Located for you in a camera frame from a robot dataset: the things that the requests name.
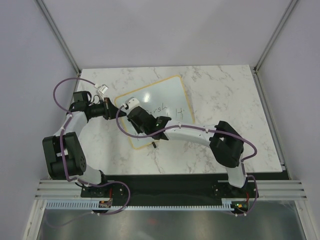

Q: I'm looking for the right aluminium corner post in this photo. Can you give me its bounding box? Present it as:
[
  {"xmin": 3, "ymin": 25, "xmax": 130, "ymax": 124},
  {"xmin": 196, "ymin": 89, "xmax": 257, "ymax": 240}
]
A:
[{"xmin": 252, "ymin": 0, "xmax": 301, "ymax": 75}]

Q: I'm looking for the aluminium rail frame front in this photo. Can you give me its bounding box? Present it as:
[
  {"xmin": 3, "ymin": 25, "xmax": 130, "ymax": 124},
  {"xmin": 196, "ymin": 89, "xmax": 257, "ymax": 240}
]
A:
[{"xmin": 35, "ymin": 180, "xmax": 307, "ymax": 201}]

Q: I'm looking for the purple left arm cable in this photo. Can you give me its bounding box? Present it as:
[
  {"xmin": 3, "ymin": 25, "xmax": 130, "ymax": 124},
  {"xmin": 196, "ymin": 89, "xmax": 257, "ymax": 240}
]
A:
[{"xmin": 53, "ymin": 77, "xmax": 131, "ymax": 228}]

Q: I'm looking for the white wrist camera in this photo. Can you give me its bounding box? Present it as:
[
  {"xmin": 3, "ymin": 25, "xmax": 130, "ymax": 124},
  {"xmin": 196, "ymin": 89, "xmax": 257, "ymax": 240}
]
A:
[
  {"xmin": 123, "ymin": 97, "xmax": 141, "ymax": 110},
  {"xmin": 94, "ymin": 84, "xmax": 109, "ymax": 98}
]

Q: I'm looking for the white slotted cable duct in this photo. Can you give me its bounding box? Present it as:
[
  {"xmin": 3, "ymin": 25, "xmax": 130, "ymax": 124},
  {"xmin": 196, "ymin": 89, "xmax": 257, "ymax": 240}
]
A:
[{"xmin": 45, "ymin": 198, "xmax": 234, "ymax": 211}]

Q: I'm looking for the aluminium corner post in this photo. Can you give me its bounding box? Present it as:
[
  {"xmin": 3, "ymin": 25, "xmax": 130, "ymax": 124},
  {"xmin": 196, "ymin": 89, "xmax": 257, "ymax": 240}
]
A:
[
  {"xmin": 252, "ymin": 0, "xmax": 301, "ymax": 75},
  {"xmin": 34, "ymin": 0, "xmax": 82, "ymax": 76}
]

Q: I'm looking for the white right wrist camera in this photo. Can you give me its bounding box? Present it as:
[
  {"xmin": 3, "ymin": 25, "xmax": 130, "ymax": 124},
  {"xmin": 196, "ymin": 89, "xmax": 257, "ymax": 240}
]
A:
[{"xmin": 123, "ymin": 97, "xmax": 141, "ymax": 110}]

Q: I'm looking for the left aluminium corner post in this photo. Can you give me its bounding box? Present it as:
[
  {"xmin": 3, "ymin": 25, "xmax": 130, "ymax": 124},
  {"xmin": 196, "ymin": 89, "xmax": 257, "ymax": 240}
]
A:
[{"xmin": 34, "ymin": 0, "xmax": 82, "ymax": 76}]

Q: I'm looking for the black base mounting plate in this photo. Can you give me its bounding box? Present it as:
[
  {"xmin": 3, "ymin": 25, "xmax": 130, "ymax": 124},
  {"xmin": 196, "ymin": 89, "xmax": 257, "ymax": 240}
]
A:
[{"xmin": 80, "ymin": 173, "xmax": 259, "ymax": 207}]

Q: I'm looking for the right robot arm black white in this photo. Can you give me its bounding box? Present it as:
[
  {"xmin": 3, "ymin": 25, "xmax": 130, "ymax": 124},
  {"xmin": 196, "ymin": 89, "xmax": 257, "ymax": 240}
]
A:
[{"xmin": 125, "ymin": 106, "xmax": 247, "ymax": 197}]

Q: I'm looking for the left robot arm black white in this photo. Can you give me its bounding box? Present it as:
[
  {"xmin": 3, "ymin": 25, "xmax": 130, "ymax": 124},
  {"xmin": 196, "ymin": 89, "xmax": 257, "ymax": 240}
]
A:
[{"xmin": 42, "ymin": 91, "xmax": 119, "ymax": 197}]

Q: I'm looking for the white whiteboard with wooden frame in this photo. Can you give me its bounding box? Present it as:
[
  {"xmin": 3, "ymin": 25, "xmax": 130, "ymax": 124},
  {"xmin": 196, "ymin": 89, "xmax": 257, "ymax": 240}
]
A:
[{"xmin": 114, "ymin": 75, "xmax": 196, "ymax": 151}]

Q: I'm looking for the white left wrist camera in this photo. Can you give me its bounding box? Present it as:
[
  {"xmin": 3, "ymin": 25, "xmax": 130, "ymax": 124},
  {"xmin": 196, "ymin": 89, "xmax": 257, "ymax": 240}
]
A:
[{"xmin": 94, "ymin": 84, "xmax": 109, "ymax": 98}]

